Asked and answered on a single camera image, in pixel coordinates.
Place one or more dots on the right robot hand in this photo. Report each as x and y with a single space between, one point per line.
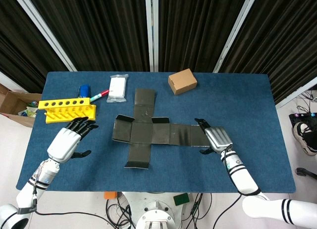
219 137

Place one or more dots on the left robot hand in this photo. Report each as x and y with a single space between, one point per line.
64 145

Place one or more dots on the black foldable cardboard box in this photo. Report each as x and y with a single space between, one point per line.
141 135

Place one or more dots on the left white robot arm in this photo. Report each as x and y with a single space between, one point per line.
27 194

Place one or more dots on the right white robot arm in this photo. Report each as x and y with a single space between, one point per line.
241 175

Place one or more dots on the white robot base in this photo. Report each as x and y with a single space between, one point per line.
156 209

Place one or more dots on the small brown cardboard box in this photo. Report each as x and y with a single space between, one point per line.
182 81

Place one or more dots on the orange rectangular block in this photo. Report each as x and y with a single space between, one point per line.
110 195

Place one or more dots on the dark green rectangular block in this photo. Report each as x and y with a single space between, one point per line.
181 199

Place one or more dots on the yellow test tube rack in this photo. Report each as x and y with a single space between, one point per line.
69 115

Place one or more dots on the blue table mat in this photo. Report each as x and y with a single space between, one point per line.
173 169

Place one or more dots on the blue bottle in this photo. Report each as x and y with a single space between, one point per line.
85 90

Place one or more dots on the red and teal marker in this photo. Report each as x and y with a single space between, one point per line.
101 94

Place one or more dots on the open brown floor carton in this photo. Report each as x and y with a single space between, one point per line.
11 101

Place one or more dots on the white packet in clear bag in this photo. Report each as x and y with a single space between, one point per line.
117 89

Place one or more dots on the black device with coloured buttons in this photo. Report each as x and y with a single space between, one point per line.
299 117

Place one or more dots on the black and white sneaker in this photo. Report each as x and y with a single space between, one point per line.
303 137

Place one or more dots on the black floor foot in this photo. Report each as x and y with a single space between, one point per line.
303 172

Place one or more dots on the black pleated curtain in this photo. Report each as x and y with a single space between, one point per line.
19 46
284 36
198 28
99 28

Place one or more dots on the white frame post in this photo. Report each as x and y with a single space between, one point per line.
7 80
47 32
151 31
235 32
297 93

